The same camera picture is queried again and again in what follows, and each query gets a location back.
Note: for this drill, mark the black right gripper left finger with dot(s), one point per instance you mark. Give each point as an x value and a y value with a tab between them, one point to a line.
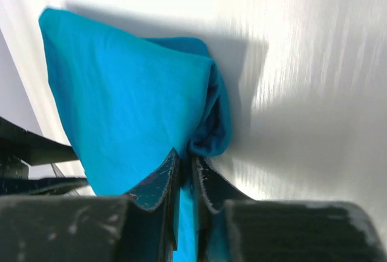
140	225

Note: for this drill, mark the teal blue t-shirt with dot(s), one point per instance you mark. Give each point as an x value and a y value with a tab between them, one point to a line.
124	102

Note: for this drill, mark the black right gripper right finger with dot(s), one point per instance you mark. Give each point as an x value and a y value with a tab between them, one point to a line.
234	227

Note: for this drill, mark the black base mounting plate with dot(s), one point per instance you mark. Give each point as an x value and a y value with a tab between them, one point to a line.
22	149

